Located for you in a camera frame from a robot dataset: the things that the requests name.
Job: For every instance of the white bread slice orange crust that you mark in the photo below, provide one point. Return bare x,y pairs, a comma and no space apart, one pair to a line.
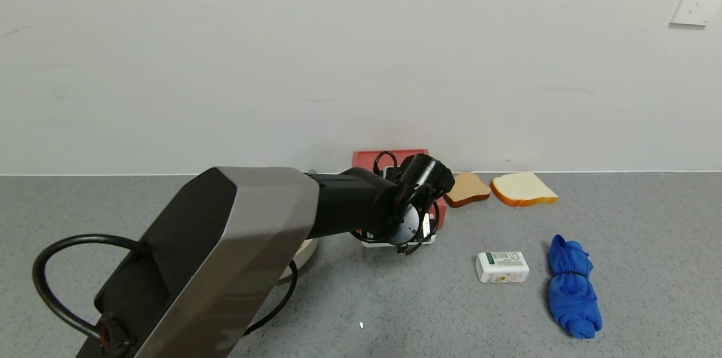
522,189

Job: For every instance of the brown toast slice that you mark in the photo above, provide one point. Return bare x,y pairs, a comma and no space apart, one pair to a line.
467,189

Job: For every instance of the white wall socket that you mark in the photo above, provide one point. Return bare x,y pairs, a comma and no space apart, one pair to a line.
698,0

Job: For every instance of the blue bundled cloth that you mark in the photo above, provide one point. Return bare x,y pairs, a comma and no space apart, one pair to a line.
571,290

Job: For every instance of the small white printed box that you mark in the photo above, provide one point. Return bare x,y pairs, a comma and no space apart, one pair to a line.
502,266

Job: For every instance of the black and silver left robot arm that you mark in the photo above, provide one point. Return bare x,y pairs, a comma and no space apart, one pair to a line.
237,251

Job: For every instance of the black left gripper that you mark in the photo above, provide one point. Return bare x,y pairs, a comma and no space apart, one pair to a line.
427,226

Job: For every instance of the beige round bowl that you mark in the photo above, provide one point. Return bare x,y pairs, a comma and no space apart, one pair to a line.
307,251

